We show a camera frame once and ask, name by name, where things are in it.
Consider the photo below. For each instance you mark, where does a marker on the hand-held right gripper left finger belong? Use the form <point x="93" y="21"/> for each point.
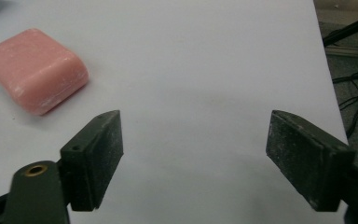
<point x="90" y="168"/>

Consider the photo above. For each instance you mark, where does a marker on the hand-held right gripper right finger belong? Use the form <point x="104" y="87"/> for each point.
<point x="310" y="161"/>

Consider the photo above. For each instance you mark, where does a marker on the pink soap bar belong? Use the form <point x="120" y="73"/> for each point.
<point x="34" y="70"/>

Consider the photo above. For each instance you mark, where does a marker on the black stand leg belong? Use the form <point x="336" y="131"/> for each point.
<point x="351" y="29"/>

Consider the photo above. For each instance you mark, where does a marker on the metal floor rail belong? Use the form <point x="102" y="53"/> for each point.
<point x="348" y="51"/>

